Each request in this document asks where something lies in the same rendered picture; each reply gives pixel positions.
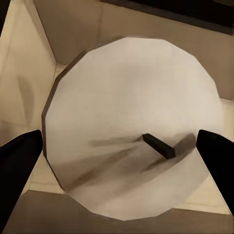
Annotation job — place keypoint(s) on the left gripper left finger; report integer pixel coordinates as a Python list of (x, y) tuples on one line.
[(17, 160)]

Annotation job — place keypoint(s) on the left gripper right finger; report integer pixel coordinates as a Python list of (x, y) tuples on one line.
[(218, 155)]

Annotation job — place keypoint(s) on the pillar candle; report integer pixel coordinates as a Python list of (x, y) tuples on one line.
[(120, 126)]

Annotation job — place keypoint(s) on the cabinet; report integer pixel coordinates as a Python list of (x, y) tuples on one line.
[(40, 38)]

